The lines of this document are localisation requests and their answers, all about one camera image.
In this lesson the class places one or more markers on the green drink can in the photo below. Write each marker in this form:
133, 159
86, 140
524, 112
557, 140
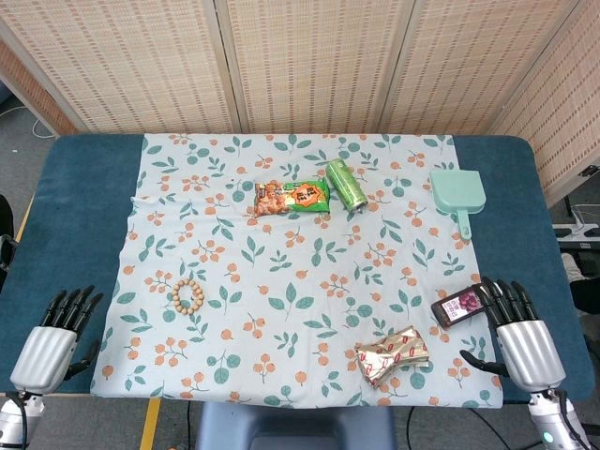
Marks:
346, 185

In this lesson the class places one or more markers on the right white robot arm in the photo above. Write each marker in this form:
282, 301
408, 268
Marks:
558, 419

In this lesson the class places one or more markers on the black metal screen hinge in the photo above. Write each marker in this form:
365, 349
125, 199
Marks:
589, 171

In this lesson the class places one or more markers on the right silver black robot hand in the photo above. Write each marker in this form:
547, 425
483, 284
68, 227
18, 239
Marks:
529, 351

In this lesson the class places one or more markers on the dark purple snack packet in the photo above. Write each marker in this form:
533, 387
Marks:
457, 307

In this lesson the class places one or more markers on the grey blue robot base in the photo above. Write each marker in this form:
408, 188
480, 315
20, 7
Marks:
295, 426

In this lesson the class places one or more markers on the green orange snack packet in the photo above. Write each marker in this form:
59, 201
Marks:
293, 197

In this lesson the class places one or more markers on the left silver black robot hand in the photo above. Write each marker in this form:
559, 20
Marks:
44, 351

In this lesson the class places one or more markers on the beige bamboo screen panel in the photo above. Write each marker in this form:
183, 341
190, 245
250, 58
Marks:
469, 61
562, 103
319, 61
126, 61

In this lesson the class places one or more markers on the brownish bamboo screen panel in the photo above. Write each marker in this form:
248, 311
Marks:
28, 89

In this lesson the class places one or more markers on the black chair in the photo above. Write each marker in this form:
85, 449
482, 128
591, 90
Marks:
4, 234

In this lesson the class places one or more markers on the gold foil snack packet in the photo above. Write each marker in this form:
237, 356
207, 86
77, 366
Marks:
391, 354

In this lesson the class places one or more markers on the floral leaf print tablecloth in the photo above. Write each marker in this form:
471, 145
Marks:
290, 281

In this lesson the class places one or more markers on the white shoe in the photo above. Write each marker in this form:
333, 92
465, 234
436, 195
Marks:
572, 267

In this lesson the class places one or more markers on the mint green plastic dustpan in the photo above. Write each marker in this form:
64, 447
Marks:
457, 190

